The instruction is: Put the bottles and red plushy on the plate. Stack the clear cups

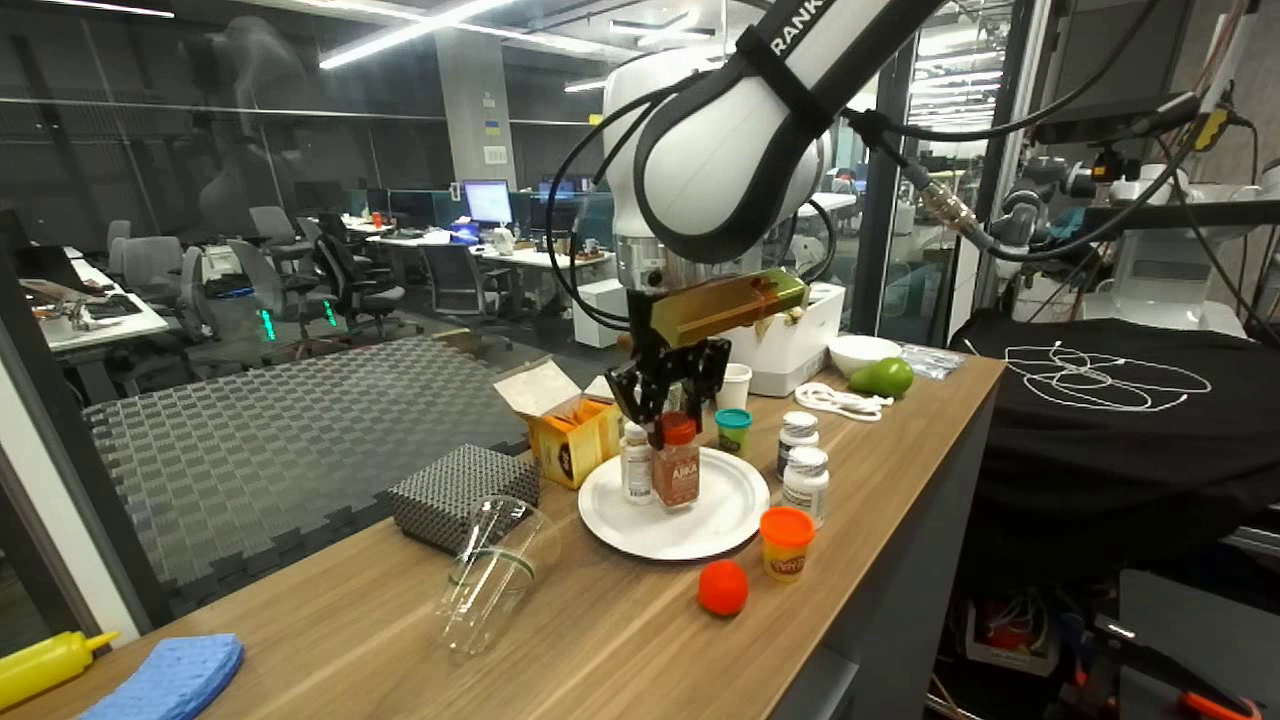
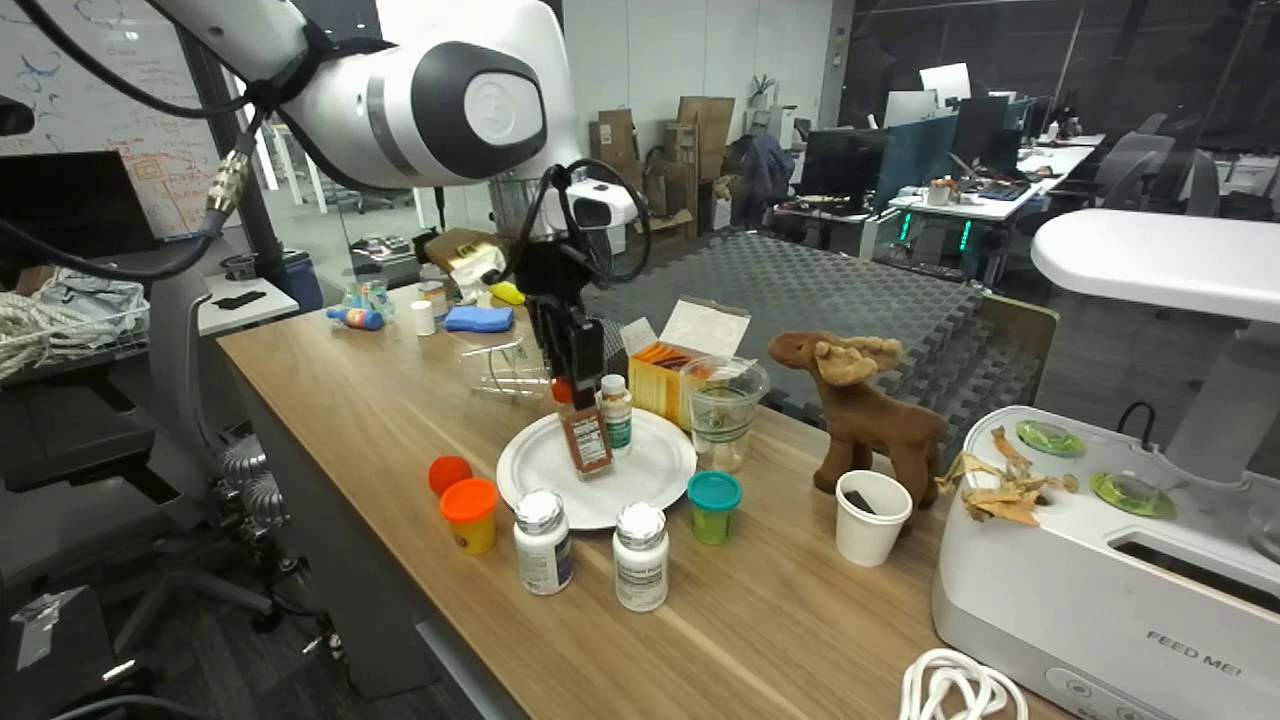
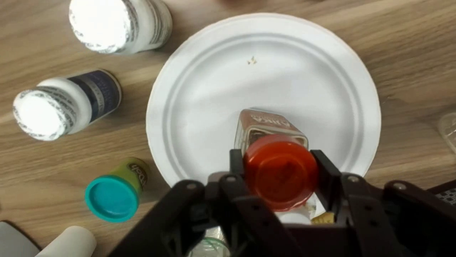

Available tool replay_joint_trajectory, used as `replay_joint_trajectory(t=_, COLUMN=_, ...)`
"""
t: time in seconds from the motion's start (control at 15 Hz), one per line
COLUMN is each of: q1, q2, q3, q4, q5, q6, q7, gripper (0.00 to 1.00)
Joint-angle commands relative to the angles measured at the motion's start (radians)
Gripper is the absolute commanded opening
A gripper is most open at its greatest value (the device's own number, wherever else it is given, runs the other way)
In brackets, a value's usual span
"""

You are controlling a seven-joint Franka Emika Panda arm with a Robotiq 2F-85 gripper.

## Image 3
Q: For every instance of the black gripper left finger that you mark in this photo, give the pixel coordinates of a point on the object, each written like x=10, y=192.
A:
x=209, y=215

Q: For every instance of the clear plastic cup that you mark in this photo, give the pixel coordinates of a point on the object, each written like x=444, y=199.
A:
x=449, y=133
x=214, y=241

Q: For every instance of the white pill bottle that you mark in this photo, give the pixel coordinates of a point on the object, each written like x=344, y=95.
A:
x=58, y=108
x=115, y=24

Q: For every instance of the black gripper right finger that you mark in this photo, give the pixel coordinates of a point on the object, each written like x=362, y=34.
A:
x=380, y=219

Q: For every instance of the white paper plate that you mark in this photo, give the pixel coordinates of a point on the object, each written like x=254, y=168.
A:
x=214, y=95

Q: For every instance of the teal lid dough can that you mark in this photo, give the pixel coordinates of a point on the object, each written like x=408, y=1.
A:
x=112, y=198

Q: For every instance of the spice bottle orange cap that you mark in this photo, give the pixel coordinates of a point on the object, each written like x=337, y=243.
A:
x=280, y=172

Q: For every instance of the white countertop appliance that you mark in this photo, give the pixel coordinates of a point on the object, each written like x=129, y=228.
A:
x=15, y=243

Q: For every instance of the white paper cup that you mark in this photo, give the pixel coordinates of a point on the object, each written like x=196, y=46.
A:
x=66, y=243

